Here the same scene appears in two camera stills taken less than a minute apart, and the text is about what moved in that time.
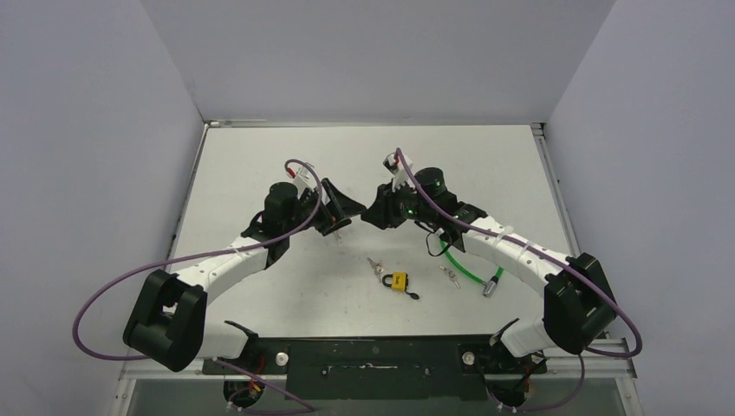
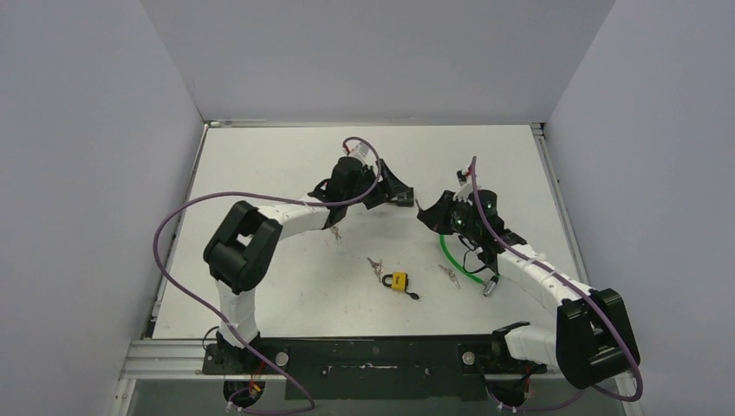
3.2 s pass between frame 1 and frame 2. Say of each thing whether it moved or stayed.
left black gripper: moved
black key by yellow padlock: stayed
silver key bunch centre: stayed
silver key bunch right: stayed
